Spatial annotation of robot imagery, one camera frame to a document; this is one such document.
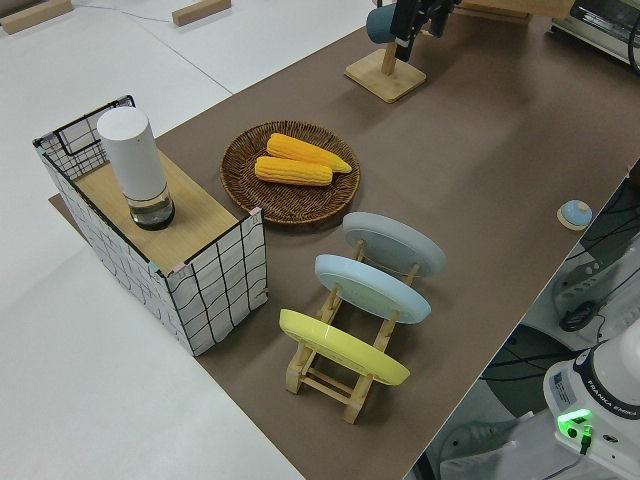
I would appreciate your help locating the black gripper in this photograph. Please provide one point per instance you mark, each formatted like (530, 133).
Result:
(407, 17)

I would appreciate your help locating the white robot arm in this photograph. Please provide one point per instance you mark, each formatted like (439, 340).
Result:
(600, 380)

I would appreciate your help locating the wooden drawer cabinet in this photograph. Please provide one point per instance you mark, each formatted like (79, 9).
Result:
(500, 7)

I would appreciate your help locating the dark blue mug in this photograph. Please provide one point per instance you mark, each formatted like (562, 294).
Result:
(378, 25)

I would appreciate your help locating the wooden mug tree stand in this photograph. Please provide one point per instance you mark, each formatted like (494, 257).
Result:
(385, 80)

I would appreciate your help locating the brown table mat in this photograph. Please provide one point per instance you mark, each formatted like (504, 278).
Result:
(475, 150)

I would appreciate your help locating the yellow corn cob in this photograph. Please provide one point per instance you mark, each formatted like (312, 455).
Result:
(295, 147)
(292, 171)

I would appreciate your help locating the silver toaster oven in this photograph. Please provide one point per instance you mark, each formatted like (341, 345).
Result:
(595, 25)

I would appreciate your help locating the round brown wicker basket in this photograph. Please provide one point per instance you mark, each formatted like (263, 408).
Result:
(300, 205)

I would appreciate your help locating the grey plate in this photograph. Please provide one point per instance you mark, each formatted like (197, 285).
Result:
(395, 245)

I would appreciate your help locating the short wooden block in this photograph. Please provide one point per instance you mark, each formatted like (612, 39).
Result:
(200, 12)

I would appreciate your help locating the blue service bell wooden base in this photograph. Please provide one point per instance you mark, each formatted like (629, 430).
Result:
(576, 212)

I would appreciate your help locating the light blue plate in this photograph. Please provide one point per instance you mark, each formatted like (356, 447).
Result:
(370, 287)

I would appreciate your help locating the white power strip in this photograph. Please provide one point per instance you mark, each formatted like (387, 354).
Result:
(580, 287)

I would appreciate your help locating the white cylinder bottle clear base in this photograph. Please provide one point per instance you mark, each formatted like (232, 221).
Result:
(132, 155)

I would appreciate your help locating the yellow plate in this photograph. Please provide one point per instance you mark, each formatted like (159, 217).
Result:
(340, 347)

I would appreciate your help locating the wooden plate rack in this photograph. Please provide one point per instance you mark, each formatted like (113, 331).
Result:
(356, 402)

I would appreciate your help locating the long wooden block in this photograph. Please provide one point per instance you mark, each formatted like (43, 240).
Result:
(35, 17)

